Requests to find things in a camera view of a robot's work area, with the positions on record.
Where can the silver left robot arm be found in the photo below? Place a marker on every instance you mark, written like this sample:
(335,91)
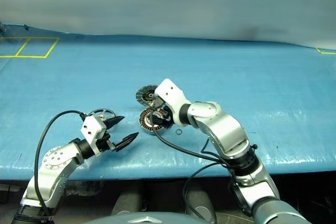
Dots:
(55,161)

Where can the silver round motor lid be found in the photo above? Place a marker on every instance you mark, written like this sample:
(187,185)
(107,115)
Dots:
(144,95)

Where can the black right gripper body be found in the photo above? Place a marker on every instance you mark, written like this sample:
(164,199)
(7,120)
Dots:
(168,116)

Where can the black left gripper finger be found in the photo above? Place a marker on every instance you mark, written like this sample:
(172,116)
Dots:
(127,140)
(115,121)

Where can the silver spoked rotor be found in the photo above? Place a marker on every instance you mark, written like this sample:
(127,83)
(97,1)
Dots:
(100,115)

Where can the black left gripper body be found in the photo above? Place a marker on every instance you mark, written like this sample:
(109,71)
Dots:
(103,143)

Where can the grey rounded shape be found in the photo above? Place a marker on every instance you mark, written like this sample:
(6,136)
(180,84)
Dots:
(128,203)
(200,204)

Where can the motor housing with copper windings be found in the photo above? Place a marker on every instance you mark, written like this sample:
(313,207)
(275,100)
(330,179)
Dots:
(145,123)

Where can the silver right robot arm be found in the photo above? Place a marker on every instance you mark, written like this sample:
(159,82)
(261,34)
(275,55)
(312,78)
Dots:
(223,127)

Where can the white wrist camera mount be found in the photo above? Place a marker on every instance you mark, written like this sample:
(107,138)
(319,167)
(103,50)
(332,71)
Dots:
(170,95)
(92,129)

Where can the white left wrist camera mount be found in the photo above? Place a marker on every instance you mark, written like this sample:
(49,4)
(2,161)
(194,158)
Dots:
(92,129)

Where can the grey robot torso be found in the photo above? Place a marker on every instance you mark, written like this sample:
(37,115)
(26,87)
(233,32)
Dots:
(147,220)

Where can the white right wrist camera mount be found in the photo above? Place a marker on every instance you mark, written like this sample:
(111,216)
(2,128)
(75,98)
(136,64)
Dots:
(170,95)

